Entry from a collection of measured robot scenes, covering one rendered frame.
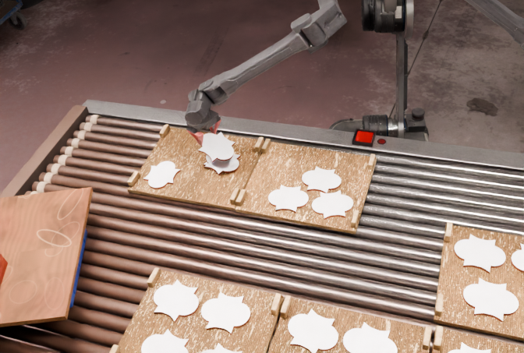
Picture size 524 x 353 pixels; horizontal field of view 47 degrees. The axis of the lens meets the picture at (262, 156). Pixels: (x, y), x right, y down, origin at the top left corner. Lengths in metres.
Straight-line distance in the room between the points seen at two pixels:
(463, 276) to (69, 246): 1.18
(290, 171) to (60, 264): 0.82
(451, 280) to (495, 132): 2.03
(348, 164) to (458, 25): 2.73
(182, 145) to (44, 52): 2.91
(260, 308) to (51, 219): 0.74
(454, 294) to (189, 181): 0.96
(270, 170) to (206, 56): 2.47
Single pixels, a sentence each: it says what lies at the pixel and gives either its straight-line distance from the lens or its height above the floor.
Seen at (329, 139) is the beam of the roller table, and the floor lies 0.91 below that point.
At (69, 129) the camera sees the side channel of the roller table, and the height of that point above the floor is 0.94.
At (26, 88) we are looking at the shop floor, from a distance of 4.72.
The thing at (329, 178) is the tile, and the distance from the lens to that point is 2.08.
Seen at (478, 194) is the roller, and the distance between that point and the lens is 2.11.
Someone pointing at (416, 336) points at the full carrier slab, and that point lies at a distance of 1.73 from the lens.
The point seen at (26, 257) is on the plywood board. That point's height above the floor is 1.04.
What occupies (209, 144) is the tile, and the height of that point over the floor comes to 1.03.
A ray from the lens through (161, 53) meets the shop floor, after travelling 4.65.
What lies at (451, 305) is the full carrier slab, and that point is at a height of 0.94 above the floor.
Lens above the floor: 2.42
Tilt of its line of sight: 43 degrees down
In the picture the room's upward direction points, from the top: 8 degrees counter-clockwise
